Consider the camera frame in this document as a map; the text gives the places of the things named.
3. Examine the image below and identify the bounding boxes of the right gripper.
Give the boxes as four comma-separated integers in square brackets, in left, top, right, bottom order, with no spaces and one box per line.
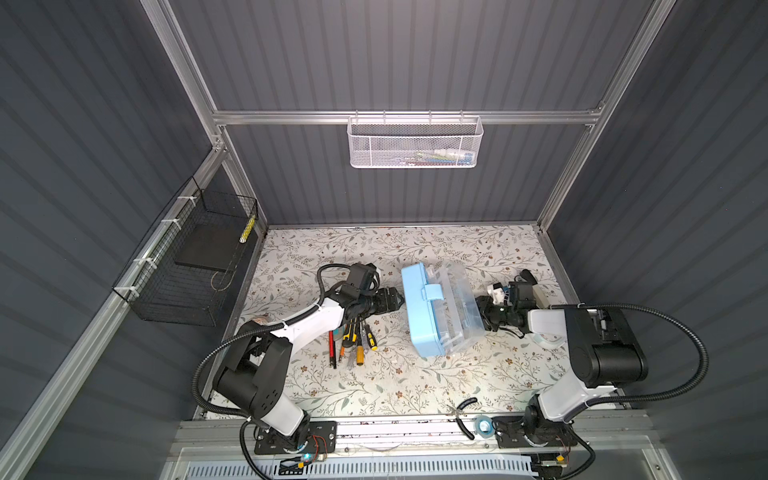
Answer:
[463,296,517,332]

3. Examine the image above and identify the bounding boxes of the red handled hex key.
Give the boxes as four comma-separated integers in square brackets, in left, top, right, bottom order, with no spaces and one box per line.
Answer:
[328,330,337,369]

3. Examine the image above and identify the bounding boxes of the light blue plastic toolbox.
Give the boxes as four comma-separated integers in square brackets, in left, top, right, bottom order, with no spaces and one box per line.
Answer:
[401,262,485,358]

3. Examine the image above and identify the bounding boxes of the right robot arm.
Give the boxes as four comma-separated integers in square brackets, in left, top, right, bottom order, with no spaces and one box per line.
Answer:
[475,270,648,438]

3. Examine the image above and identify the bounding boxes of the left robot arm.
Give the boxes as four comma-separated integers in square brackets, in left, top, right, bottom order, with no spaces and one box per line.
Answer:
[192,263,405,443]

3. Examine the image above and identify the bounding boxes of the yellow black screwdriver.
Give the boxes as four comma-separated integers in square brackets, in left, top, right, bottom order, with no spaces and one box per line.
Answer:
[362,321,378,351]

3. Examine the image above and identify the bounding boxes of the yellow marker in basket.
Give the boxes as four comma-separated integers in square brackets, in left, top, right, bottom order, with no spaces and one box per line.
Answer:
[239,215,256,244]

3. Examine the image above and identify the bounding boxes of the blue tape roll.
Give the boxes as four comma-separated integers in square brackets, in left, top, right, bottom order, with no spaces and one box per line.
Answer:
[474,415,495,439]

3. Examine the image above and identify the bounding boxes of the black foam pad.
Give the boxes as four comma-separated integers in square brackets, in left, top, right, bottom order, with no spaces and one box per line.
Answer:
[174,224,242,272]

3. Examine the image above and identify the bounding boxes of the markers in white basket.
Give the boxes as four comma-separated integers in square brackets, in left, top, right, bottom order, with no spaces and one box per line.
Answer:
[395,149,476,168]

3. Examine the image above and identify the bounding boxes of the white perforated vent strip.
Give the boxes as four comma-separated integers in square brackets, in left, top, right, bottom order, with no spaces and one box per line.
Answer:
[182,454,535,480]

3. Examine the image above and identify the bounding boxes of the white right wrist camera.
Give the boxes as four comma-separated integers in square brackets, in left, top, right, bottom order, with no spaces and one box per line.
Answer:
[487,282,510,306]

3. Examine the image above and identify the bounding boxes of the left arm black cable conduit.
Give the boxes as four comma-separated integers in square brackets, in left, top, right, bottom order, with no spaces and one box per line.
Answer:
[191,262,382,480]

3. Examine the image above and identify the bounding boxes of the orange handled screwdriver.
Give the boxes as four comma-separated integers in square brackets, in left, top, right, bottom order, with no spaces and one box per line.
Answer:
[355,320,365,366]

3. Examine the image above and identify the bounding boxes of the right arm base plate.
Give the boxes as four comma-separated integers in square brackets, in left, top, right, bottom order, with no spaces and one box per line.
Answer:
[492,415,578,448]

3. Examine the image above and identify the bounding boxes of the white wire mesh basket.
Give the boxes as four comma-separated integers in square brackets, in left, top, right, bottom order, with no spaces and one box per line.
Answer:
[346,114,484,169]

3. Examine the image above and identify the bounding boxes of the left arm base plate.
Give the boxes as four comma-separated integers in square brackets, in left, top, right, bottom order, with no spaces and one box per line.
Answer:
[253,421,338,455]

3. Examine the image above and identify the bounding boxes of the black wire basket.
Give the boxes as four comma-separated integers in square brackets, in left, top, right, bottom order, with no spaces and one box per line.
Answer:
[113,179,259,327]

